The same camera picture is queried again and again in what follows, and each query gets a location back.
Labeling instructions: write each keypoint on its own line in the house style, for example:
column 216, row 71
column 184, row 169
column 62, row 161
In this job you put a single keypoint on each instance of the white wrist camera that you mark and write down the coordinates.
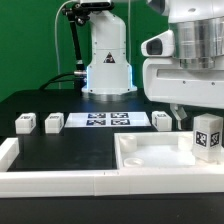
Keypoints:
column 161, row 45

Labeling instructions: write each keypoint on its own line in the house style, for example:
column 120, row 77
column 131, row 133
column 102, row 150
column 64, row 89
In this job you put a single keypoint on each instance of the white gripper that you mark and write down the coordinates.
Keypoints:
column 165, row 81

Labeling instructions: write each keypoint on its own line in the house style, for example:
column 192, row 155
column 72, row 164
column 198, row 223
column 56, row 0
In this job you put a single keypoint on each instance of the white square tabletop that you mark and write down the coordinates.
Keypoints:
column 145, row 151

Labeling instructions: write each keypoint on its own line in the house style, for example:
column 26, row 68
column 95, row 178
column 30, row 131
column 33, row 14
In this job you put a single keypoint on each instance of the white fiducial marker sheet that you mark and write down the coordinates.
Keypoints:
column 107, row 119

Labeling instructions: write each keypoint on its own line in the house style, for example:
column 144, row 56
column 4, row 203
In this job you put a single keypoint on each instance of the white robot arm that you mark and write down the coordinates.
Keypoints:
column 184, row 65

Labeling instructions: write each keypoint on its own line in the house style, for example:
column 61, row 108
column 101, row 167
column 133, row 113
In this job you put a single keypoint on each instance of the white U-shaped obstacle fence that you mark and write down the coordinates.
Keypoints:
column 101, row 182

